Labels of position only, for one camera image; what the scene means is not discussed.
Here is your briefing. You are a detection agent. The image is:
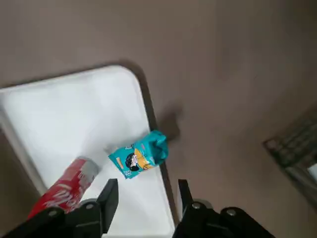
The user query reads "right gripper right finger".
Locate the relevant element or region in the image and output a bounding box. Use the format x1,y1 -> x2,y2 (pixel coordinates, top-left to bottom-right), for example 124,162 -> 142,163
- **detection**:
171,178 -> 277,238

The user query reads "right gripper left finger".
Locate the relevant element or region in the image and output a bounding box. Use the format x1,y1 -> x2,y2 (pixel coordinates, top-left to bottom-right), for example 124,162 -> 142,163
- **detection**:
0,178 -> 119,238

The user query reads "red cola bottle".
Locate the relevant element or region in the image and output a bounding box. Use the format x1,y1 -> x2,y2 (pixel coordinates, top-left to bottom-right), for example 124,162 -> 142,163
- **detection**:
26,156 -> 100,219

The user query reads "teal chips packet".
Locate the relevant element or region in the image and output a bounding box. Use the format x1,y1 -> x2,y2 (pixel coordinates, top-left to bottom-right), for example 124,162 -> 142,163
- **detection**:
107,130 -> 169,180

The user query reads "white rectangular tray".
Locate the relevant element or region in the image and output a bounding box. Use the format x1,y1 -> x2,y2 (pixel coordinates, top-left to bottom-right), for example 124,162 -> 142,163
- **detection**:
0,64 -> 179,238

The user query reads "black wire basket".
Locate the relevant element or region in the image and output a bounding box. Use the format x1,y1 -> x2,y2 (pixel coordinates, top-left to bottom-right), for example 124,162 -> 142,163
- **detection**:
262,116 -> 317,199

